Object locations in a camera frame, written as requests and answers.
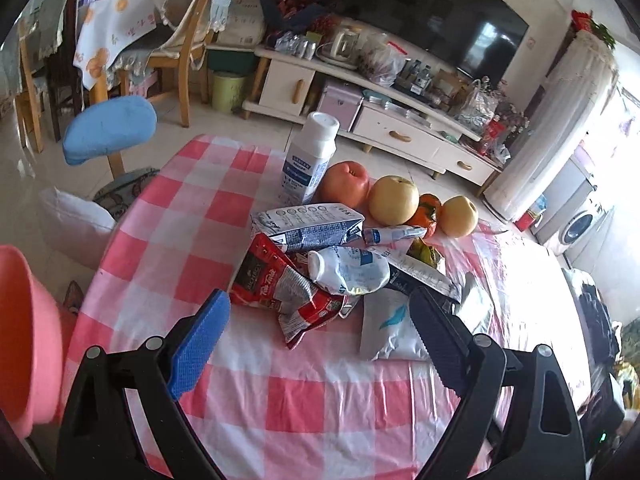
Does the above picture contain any red apple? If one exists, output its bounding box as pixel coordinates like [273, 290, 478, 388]
[318, 161, 371, 209]

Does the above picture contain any blue padded chair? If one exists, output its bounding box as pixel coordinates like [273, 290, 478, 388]
[62, 95, 161, 221]

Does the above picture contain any dark blue bouquet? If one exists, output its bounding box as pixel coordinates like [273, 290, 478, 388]
[257, 0, 331, 28]

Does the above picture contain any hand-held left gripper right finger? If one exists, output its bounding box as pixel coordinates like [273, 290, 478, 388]
[409, 285, 587, 480]

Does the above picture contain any white covered standing air conditioner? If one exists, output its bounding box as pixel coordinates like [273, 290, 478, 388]
[482, 30, 618, 221]

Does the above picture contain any red package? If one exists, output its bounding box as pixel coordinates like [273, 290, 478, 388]
[480, 120, 511, 156]

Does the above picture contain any red decoration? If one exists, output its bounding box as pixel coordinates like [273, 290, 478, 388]
[571, 10, 617, 51]

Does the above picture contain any small yellow pear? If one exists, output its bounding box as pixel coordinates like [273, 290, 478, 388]
[437, 195, 479, 238]

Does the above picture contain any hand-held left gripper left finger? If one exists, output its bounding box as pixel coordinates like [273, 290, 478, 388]
[56, 289, 232, 480]

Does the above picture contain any white cloth with orange print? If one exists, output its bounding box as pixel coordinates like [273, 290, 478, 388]
[74, 0, 171, 91]

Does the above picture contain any crushed blue white carton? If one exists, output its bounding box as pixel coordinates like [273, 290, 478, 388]
[250, 202, 366, 253]

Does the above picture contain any dark wooden chair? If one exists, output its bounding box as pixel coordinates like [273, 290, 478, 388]
[17, 0, 83, 153]

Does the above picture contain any green waste bin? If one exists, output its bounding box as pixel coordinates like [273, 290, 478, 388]
[211, 71, 249, 113]

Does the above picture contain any pink plastic basin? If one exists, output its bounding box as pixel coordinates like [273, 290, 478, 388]
[0, 245, 76, 438]

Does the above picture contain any black television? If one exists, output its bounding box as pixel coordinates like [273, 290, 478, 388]
[336, 0, 530, 81]

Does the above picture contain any dark cloth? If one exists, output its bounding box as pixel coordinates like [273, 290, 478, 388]
[575, 272, 620, 361]

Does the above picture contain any crushed white plastic bottle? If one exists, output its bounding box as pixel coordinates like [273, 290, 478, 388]
[306, 246, 391, 296]

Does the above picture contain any dark blue white packet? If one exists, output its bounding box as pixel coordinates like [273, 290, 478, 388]
[385, 255, 463, 303]

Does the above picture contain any pink checked tablecloth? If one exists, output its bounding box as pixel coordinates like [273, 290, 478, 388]
[60, 134, 591, 480]

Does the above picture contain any clear plastic bag of goods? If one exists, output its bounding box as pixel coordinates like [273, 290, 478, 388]
[357, 35, 406, 86]

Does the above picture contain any white electric kettle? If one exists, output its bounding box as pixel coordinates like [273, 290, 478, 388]
[317, 25, 363, 68]

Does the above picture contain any cream television cabinet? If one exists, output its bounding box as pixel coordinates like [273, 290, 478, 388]
[242, 45, 503, 186]

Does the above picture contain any torn red snack wrapper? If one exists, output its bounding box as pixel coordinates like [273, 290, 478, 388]
[229, 232, 348, 351]

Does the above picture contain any yellow green snack packet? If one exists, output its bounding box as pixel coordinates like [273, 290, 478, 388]
[407, 237, 443, 267]

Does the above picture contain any white bag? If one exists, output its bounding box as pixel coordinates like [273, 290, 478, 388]
[37, 187, 117, 268]

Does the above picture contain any dark green box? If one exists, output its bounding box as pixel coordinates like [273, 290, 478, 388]
[207, 50, 258, 75]

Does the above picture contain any small white tube wrapper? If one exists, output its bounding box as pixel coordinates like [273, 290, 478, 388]
[362, 225, 428, 247]

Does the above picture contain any white washing machine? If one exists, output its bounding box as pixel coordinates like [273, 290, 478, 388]
[542, 200, 608, 258]

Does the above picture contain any white pouch with blue feather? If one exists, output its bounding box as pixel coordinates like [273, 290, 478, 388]
[359, 290, 430, 361]

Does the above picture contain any wooden chair with cloth cover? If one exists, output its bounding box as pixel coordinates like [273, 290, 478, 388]
[147, 0, 221, 128]

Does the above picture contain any large yellow pear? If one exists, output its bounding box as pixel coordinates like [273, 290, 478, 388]
[369, 175, 420, 226]

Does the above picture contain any silver foil bag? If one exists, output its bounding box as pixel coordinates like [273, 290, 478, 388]
[452, 275, 496, 341]

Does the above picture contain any white sack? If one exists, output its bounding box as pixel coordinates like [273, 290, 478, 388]
[215, 0, 266, 46]

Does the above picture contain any white milk bottle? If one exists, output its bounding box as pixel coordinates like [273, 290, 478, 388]
[281, 111, 337, 206]

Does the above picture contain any pink storage box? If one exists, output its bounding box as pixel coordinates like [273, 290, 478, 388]
[317, 84, 364, 133]

